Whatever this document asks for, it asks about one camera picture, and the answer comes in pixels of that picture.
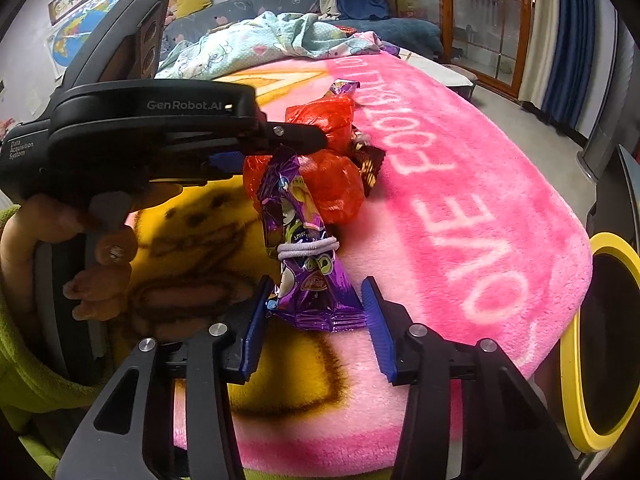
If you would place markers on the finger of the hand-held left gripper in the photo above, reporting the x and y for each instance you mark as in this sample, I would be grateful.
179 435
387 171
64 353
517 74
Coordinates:
295 137
225 161

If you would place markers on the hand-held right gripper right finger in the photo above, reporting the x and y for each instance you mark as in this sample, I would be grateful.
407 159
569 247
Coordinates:
380 330

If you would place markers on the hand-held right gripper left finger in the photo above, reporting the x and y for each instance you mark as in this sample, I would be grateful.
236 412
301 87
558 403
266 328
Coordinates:
255 330

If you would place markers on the red plastic bag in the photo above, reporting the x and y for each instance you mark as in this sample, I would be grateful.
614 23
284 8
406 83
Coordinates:
335 180

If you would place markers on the purple snack packet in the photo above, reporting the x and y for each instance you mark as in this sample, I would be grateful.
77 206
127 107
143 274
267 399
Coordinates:
310 290

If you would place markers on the yellow-rimmed trash bin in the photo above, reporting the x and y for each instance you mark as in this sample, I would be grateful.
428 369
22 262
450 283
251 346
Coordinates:
572 360

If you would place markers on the person's left forearm green sleeve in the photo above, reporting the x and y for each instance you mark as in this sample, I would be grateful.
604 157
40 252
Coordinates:
30 375

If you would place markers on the person's left hand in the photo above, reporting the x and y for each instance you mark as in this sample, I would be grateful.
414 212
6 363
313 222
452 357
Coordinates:
50 222

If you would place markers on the small purple wrapper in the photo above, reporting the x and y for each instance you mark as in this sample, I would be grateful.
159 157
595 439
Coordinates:
342 87

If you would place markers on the brown snack wrapper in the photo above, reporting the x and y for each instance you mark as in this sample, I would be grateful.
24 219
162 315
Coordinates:
367 160

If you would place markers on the world map poster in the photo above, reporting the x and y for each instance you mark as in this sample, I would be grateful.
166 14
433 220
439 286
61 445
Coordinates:
70 40

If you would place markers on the light blue printed quilt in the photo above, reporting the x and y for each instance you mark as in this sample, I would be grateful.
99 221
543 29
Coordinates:
235 47

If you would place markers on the purple bag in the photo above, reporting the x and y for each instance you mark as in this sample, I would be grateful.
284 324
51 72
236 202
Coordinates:
391 50

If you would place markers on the grey sofa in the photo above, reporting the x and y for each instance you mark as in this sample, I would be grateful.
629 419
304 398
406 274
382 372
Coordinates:
235 10

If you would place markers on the pink printed blanket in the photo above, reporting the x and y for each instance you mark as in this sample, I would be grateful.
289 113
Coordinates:
450 200

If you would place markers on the dark blue plush blanket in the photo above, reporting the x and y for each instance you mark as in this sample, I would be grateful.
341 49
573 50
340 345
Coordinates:
400 30

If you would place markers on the white coffee table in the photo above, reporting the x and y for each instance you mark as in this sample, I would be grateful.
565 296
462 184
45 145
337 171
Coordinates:
440 72

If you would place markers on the grey round stool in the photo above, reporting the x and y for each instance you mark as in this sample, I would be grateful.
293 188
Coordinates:
460 67

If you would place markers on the wooden glass door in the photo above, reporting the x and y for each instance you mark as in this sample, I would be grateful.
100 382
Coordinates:
445 0

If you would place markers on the beige window curtain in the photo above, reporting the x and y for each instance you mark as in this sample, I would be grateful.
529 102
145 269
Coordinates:
535 35

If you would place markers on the dark grey cabinet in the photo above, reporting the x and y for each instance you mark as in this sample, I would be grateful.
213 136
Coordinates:
620 185

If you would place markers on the blue window curtain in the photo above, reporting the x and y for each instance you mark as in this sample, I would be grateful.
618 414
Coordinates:
570 35

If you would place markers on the grey tower air conditioner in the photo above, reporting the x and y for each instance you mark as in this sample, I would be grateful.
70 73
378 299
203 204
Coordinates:
607 110

